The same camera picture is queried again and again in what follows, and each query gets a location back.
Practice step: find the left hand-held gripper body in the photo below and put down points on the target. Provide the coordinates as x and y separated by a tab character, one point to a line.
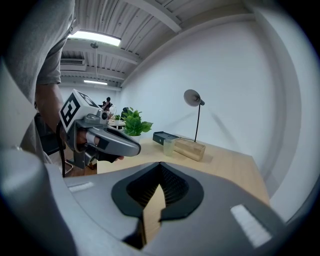
75	110

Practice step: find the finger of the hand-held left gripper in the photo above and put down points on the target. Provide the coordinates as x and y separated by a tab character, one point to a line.
122	147

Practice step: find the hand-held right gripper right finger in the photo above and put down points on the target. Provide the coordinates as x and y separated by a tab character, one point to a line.
212	200

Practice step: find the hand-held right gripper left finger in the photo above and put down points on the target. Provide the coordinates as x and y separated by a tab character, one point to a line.
100	200

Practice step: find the person's left forearm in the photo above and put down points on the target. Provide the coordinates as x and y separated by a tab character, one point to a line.
48	105

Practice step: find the small green plant in vase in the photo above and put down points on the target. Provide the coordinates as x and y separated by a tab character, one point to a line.
117	117

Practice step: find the person's left hand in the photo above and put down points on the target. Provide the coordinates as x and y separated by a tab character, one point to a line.
82	137

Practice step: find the round white table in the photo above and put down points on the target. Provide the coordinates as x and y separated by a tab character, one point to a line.
117	123

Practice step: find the long ceiling light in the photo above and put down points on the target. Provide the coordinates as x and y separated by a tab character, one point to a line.
95	38
95	82

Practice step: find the black office chair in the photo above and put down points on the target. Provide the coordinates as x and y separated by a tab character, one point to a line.
124	112

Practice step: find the dark green box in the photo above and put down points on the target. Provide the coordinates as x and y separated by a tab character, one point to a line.
162	136

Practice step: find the ceiling air conditioner unit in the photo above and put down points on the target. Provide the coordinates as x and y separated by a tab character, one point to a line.
72	64

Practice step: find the translucent plastic cup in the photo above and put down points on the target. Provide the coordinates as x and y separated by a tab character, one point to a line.
168	147

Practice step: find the light wooden tray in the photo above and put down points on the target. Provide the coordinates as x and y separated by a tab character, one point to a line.
190	150

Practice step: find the round ceiling detector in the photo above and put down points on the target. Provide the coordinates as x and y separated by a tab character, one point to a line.
94	45

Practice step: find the person's grey shirt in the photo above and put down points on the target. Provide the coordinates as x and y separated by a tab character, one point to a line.
37	37

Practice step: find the dark grey desk lamp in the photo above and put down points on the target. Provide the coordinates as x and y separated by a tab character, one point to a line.
192	97

